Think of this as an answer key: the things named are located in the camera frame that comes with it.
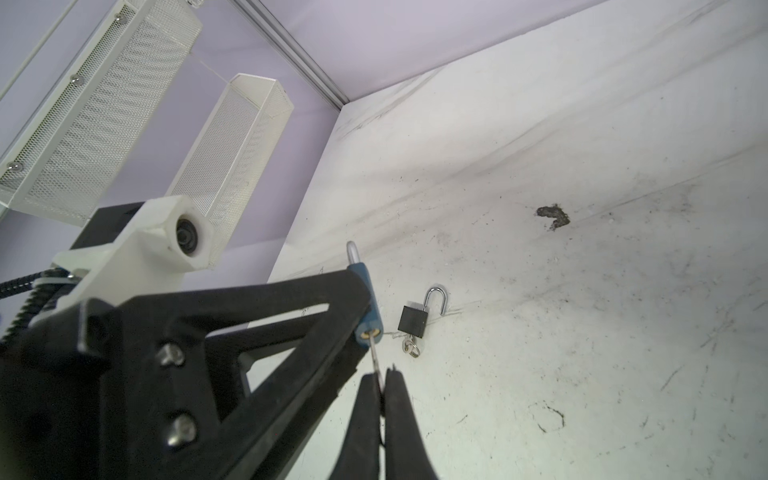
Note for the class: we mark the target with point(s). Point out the silver key with ring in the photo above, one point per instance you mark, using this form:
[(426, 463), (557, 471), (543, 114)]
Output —
[(410, 346)]

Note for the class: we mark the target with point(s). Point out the lower white mesh shelf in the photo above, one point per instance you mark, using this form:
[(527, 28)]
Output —
[(230, 154)]

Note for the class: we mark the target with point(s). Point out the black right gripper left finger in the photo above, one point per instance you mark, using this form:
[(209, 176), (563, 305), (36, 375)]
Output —
[(359, 455)]

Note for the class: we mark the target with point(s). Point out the small silver key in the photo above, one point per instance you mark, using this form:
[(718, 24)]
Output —
[(375, 360)]

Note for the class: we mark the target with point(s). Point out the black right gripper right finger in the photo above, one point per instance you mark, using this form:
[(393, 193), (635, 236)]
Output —
[(405, 453)]

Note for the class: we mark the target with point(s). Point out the white mesh shelf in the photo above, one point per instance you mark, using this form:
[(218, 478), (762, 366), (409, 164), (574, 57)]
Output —
[(230, 154), (77, 141)]

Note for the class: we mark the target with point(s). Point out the black padlock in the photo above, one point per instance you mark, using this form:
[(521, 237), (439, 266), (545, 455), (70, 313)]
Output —
[(413, 320)]

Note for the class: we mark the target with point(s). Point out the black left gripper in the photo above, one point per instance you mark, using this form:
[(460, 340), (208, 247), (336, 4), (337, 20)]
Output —
[(126, 392)]

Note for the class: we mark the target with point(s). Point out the upper white mesh shelf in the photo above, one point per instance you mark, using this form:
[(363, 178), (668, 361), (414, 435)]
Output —
[(77, 141)]

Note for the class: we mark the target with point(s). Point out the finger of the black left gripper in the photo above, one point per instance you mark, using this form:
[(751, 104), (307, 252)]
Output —
[(262, 433)]

